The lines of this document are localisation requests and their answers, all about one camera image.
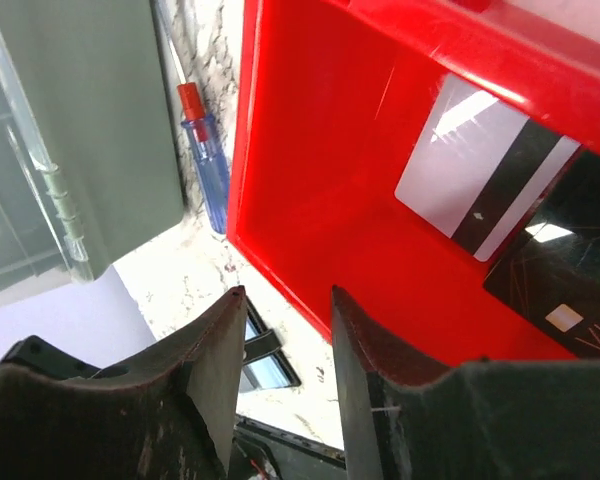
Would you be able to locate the clear plastic storage box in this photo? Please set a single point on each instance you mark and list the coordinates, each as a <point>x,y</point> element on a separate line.
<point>88,163</point>

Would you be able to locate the black card holder wallet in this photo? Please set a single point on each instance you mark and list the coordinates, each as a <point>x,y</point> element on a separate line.
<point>265,365</point>

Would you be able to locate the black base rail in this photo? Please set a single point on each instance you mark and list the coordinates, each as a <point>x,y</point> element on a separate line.
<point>262,451</point>

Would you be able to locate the blue red screwdriver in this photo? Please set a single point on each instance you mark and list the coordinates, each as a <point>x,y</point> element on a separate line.
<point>209,159</point>

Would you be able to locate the stack of credit cards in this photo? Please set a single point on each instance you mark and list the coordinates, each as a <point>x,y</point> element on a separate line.
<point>550,275</point>

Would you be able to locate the red plastic bin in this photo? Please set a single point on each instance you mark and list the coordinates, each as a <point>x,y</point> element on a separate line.
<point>333,97</point>

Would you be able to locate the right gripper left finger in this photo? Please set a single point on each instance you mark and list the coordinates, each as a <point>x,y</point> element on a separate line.
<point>167,412</point>

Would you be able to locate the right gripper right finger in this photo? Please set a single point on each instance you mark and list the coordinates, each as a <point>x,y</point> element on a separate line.
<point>405,415</point>

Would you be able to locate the white magnetic stripe card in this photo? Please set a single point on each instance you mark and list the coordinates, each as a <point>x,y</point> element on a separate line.
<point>479,166</point>

